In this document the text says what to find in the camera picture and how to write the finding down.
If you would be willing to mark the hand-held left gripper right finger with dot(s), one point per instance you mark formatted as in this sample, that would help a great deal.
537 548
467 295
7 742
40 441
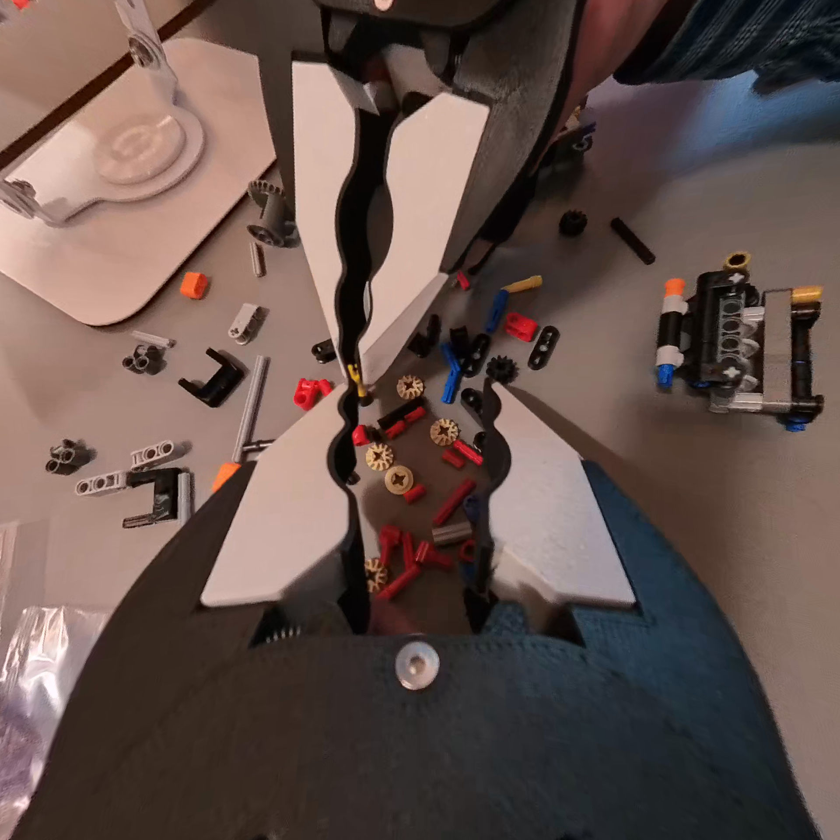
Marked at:
551 512

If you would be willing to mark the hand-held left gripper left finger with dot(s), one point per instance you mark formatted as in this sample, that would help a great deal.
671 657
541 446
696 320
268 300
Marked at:
282 518

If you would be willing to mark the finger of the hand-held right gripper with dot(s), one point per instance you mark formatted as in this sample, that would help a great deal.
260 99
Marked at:
436 197
318 184

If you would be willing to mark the small yellow lego piece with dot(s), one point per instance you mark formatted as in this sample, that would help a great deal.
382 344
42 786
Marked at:
356 379

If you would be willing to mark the person's right forearm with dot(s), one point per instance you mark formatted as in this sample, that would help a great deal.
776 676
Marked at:
722 33

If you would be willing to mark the grey lego differential gear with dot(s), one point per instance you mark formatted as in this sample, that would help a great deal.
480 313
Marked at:
269 213

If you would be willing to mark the dark lego subassembly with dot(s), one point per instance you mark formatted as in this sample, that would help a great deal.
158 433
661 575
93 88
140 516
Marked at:
579 138

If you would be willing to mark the orange lego bush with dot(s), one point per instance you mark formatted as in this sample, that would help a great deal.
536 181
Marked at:
194 285
224 476

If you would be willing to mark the dark grey lego axle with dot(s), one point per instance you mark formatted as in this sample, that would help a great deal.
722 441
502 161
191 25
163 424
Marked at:
259 445

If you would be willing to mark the short grey lego axle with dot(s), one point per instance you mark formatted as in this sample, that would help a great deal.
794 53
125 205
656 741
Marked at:
185 495
257 258

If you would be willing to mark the dark grey lego sleeve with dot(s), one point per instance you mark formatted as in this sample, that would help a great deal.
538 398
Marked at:
453 533

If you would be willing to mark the tan lego gear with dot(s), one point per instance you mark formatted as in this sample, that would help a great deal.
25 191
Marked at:
444 431
375 571
410 386
379 456
398 479

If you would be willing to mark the long grey lego axle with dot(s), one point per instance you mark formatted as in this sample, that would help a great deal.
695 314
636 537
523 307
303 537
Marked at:
253 410

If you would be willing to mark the yellow lego pin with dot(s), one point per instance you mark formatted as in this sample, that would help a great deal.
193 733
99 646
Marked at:
523 283

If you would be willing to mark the blue lego pin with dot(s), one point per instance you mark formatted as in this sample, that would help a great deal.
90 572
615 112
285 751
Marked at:
451 375
497 308

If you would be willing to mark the red lego connector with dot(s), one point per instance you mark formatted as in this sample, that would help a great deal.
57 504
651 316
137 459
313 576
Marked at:
520 325
307 392

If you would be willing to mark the small black lego gear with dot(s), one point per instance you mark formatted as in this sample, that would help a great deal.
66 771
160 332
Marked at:
572 222
502 369

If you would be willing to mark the pile of red lego pins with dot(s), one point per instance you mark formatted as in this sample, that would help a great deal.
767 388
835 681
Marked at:
400 581

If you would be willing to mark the black lego connector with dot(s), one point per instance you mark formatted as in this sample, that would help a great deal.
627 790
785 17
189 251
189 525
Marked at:
321 351
426 336
471 397
475 346

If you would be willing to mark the light grey lego beam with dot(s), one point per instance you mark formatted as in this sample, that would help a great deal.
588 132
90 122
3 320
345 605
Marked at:
102 484
152 453

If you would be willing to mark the light grey lego connector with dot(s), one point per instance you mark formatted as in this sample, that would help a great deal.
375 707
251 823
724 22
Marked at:
247 323

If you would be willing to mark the black two-hole lego beam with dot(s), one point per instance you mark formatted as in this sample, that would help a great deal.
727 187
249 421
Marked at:
544 346

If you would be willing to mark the black lego axle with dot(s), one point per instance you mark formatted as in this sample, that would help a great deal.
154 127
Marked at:
632 241

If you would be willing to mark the dark grey lego connector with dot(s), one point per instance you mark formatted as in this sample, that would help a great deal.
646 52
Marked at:
143 359
65 456

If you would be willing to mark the light grey lego pin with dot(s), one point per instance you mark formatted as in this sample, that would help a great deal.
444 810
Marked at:
152 339

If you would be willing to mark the partly built lego engine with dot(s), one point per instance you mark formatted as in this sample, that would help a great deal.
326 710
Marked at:
722 334

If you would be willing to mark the clear plastic bag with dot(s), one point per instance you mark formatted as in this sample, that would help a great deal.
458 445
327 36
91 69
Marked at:
39 689

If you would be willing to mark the black lego angle bracket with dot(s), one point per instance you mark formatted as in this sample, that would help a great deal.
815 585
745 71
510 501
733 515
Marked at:
157 502
213 380

